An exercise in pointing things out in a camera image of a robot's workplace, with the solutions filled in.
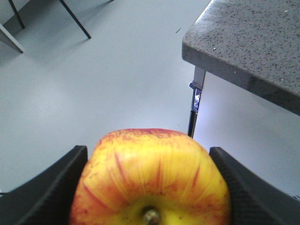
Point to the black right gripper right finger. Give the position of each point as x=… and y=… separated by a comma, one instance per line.
x=253, y=200

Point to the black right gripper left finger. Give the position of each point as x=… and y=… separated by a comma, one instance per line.
x=45, y=199

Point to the red yellow apple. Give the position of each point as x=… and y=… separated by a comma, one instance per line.
x=150, y=176

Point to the dark speckled stone counter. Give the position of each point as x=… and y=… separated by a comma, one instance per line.
x=254, y=44

